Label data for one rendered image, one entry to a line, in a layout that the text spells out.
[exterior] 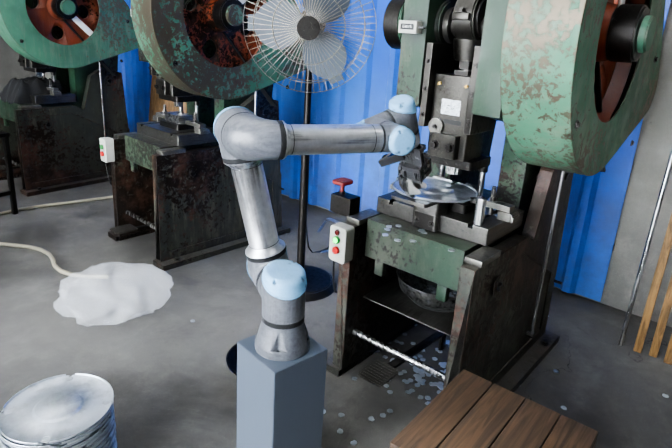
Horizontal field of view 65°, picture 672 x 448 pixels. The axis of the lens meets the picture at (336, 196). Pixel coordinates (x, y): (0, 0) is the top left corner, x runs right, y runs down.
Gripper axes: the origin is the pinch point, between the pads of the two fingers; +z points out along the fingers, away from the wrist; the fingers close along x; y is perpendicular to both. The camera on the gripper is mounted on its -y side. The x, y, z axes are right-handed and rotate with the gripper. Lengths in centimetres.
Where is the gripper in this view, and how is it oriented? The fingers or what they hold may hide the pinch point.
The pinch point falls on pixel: (410, 194)
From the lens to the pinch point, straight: 175.1
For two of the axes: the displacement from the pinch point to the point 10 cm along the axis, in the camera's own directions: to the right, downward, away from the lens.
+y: 7.8, 2.3, -5.8
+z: 2.1, 7.8, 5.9
